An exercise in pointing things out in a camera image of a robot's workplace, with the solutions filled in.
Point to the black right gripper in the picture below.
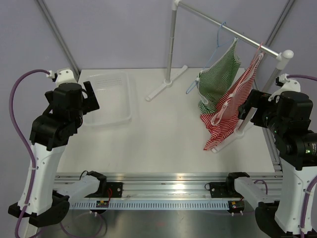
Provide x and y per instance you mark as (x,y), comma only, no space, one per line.
(255,98)

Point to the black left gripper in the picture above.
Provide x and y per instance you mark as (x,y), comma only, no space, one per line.
(89,104)

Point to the green striped tank top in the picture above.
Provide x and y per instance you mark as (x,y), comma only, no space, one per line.
(215,81)

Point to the red striped tank top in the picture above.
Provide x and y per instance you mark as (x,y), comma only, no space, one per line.
(222,123)

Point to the blue wire hanger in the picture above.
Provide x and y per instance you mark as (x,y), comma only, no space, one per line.
(218,45)

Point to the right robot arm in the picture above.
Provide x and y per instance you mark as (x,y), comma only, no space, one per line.
(287,116)

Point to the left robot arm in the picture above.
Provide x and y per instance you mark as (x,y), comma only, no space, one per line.
(50,133)

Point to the clear plastic bin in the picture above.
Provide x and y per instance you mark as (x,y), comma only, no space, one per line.
(113,93)

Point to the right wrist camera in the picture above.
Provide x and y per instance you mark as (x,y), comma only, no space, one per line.
(285,84)

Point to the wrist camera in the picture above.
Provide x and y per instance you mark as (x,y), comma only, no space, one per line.
(285,84)
(62,76)

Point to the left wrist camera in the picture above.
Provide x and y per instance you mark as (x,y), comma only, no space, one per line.
(62,76)

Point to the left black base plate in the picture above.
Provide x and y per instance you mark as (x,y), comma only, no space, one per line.
(114,189)

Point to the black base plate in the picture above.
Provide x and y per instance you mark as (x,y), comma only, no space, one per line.
(114,189)
(218,189)

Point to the aluminium mounting rail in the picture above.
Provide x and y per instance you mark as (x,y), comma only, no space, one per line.
(171,186)

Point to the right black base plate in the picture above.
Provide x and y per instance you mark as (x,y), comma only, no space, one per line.
(218,189)

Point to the white slotted cable duct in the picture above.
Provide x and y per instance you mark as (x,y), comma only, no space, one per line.
(151,205)

